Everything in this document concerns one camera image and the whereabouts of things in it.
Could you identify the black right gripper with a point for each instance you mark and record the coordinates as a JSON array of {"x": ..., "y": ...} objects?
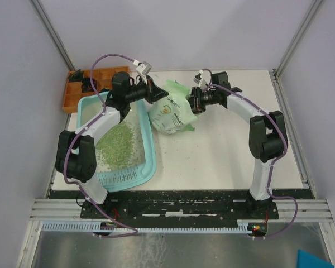
[{"x": 195, "y": 102}]

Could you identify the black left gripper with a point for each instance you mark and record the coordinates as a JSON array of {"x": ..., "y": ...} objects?
[{"x": 154, "y": 92}]

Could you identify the green cat litter bag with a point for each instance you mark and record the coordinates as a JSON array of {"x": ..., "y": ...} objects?
[{"x": 173, "y": 114}]

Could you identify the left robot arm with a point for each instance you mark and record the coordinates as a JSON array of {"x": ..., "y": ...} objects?
[{"x": 75, "y": 157}]

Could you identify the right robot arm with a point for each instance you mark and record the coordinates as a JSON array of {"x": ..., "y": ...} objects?
[{"x": 268, "y": 141}]

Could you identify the teal plastic litter box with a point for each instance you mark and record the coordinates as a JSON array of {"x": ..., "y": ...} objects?
[{"x": 131, "y": 177}]

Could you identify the green litter pellets pile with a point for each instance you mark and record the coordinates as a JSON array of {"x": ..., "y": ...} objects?
[{"x": 121, "y": 147}]

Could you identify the small circuit board with LEDs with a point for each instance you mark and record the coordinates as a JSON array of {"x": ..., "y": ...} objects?
[{"x": 259, "y": 229}]

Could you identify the blue foam pad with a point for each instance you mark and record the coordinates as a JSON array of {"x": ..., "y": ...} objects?
[{"x": 307, "y": 260}]

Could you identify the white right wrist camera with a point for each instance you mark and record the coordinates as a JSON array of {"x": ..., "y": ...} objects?
[{"x": 200, "y": 81}]

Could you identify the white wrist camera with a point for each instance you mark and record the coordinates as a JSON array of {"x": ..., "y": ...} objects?
[
  {"x": 200, "y": 81},
  {"x": 142, "y": 69}
]

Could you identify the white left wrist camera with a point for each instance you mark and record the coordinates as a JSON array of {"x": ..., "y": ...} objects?
[{"x": 142, "y": 69}]

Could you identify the black ring part in tray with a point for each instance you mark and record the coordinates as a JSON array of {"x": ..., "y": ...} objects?
[{"x": 86, "y": 85}]

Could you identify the black mounting base plate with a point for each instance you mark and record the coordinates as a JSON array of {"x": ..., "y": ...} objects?
[{"x": 128, "y": 206}]

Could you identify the light blue cable duct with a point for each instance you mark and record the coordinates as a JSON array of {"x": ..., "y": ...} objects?
[{"x": 153, "y": 225}]

